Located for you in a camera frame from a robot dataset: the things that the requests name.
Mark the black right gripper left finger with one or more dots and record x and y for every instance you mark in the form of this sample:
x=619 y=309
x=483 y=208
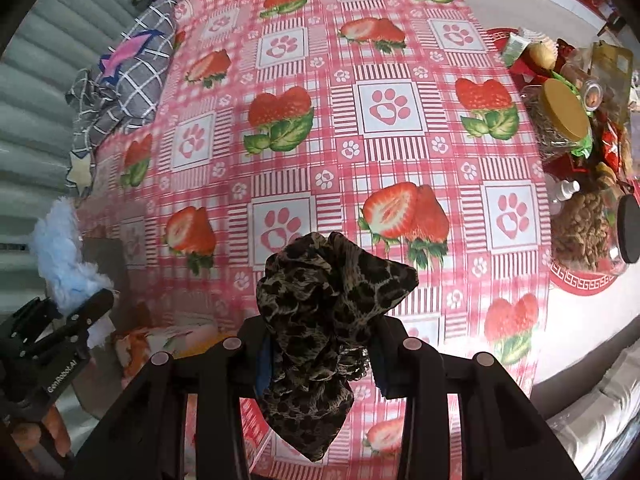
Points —
x=142 y=435

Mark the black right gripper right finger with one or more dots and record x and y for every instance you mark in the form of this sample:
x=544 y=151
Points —
x=472 y=405

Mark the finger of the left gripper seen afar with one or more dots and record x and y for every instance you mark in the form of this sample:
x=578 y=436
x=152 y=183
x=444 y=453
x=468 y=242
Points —
x=91 y=310

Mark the light blue fluffy cloth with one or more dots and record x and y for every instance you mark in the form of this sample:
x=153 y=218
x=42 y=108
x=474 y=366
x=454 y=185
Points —
x=56 y=243

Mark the leopard print scarf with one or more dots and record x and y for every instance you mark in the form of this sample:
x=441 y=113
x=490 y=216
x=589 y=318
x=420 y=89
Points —
x=318 y=298

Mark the orange white printed box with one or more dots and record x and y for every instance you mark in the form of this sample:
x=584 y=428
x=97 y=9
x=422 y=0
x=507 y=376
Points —
x=136 y=348

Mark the jar of nuts black lid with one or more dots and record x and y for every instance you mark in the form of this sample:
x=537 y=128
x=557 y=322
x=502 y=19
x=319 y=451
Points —
x=597 y=232

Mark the grey plaid star blanket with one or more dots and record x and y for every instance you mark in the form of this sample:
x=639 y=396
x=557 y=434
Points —
x=122 y=91

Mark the small clear spray bottle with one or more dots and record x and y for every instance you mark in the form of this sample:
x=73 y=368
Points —
x=559 y=192

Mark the pink strawberry paw tablecloth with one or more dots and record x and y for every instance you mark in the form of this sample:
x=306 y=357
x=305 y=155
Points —
x=393 y=122

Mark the jar with yellow lid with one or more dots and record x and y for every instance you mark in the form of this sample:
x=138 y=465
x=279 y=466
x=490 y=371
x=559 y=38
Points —
x=561 y=124

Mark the red round tray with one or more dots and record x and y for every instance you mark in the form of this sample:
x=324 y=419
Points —
x=609 y=166

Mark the green white tube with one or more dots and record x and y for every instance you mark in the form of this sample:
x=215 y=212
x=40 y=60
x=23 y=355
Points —
x=513 y=49

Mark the green corduroy sofa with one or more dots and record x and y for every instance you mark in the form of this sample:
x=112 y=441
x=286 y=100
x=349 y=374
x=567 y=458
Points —
x=43 y=45

